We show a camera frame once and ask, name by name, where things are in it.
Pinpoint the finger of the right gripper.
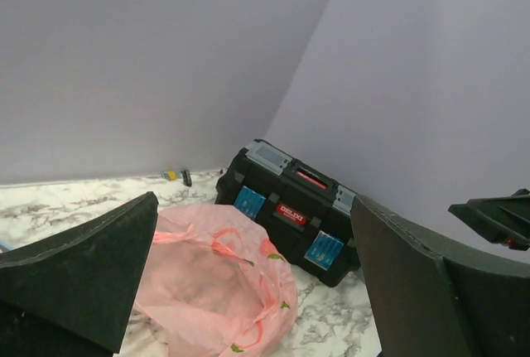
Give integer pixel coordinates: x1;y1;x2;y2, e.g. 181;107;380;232
448;189;529;251

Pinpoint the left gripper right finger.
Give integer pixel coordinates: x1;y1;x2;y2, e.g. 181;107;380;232
351;195;529;356

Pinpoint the pink plastic bag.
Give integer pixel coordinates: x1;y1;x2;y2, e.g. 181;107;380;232
134;204;298;356

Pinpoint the small yellow black object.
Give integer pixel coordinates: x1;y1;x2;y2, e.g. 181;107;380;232
161;169;193;187

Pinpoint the black toolbox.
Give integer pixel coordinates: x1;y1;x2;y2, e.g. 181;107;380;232
215;139;360;287

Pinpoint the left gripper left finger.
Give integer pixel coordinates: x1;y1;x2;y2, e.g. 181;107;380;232
1;192;158;357

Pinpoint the blue plastic basket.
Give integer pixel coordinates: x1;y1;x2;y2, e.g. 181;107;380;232
0;240;13;253

